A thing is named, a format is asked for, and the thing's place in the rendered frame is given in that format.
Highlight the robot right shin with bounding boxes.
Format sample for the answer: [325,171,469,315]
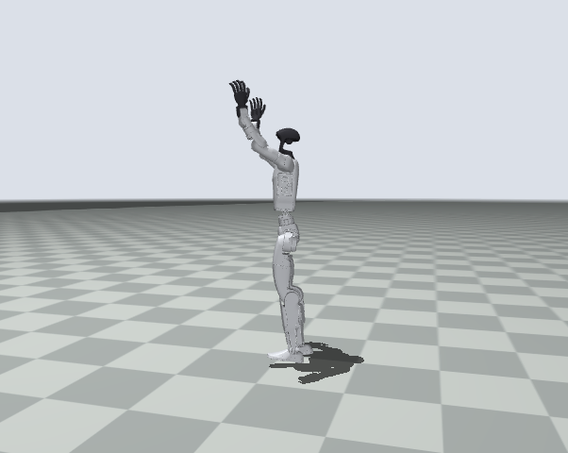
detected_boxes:
[296,299,305,347]

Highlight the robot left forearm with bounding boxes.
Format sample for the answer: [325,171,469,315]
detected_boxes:
[237,108,267,147]

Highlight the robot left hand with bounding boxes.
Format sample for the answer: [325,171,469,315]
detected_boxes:
[229,80,250,117]

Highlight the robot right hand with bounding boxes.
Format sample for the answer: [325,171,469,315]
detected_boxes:
[249,97,266,129]

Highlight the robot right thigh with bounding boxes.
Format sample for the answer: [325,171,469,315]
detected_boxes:
[283,248,304,302]

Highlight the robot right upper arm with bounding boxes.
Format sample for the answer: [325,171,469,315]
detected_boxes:
[259,146,276,168]

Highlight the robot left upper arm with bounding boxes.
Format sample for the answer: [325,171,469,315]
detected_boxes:
[251,141,294,173]

